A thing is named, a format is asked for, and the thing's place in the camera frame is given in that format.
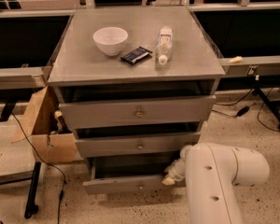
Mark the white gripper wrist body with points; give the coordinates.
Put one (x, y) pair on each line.
(176, 171)

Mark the grey bottom drawer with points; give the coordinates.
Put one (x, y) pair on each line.
(124, 184)

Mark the grey drawer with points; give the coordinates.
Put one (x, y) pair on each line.
(124, 184)
(140, 144)
(100, 114)

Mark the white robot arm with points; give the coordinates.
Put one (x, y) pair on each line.
(210, 172)

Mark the grey middle drawer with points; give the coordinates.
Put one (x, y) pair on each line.
(140, 144)

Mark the grey top drawer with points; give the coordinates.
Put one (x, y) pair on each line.
(100, 114)

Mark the grey drawer cabinet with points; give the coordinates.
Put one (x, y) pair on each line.
(135, 85)

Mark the black stand leg right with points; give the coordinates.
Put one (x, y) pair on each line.
(257, 91)

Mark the clear plastic bottle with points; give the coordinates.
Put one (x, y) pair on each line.
(165, 45)

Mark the dark blue snack packet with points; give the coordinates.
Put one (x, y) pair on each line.
(136, 55)

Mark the brown cardboard box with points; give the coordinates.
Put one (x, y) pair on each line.
(38, 124)

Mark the small yellow foam piece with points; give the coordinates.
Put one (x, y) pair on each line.
(235, 59)

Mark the black table leg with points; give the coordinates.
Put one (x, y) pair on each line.
(31, 207)

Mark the white ceramic bowl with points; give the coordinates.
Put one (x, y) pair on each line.
(110, 41)

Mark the wall power outlet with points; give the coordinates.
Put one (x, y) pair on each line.
(252, 70)

